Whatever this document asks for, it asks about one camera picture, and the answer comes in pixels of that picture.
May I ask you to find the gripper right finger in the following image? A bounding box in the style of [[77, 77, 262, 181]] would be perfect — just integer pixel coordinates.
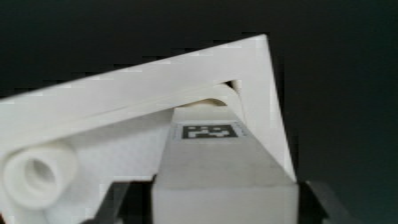
[[297, 181, 363, 224]]

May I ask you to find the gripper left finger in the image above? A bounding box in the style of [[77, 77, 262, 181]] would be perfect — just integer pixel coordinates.
[[88, 182, 154, 224]]

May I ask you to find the white desk leg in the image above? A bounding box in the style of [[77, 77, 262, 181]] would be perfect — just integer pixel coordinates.
[[152, 106, 299, 224]]

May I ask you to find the white square desk top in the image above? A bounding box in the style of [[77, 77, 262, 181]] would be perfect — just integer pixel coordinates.
[[0, 36, 297, 224]]

